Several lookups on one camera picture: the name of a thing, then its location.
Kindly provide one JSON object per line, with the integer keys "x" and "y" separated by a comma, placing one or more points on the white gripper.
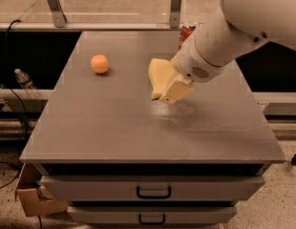
{"x": 193, "y": 65}

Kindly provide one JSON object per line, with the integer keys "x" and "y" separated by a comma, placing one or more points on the yellow sponge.
{"x": 159, "y": 72}

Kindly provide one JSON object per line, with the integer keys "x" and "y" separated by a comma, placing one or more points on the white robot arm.
{"x": 236, "y": 28}

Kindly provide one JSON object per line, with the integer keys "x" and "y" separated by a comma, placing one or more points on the red cola can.
{"x": 185, "y": 31}

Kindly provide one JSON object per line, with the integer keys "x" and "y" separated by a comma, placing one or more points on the orange fruit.
{"x": 99, "y": 63}

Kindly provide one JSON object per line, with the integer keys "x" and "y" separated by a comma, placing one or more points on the grey drawer cabinet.
{"x": 101, "y": 136}

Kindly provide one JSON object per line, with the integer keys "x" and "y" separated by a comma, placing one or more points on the clear plastic water bottle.
{"x": 26, "y": 83}

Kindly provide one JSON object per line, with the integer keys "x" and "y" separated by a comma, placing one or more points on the cardboard box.
{"x": 35, "y": 199}

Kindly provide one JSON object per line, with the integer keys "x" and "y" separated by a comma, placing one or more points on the middle metal railing bracket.
{"x": 174, "y": 15}

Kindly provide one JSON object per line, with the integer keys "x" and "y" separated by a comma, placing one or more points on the metal railing bracket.
{"x": 59, "y": 19}
{"x": 174, "y": 15}

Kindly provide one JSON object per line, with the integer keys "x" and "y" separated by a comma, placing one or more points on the upper black drawer handle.
{"x": 153, "y": 193}

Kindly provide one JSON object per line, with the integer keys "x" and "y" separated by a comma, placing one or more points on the black drawer handle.
{"x": 151, "y": 220}
{"x": 153, "y": 193}

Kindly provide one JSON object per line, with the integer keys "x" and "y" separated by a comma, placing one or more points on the lower black drawer handle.
{"x": 151, "y": 220}

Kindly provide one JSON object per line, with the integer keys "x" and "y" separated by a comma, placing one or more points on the left metal railing bracket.
{"x": 59, "y": 19}

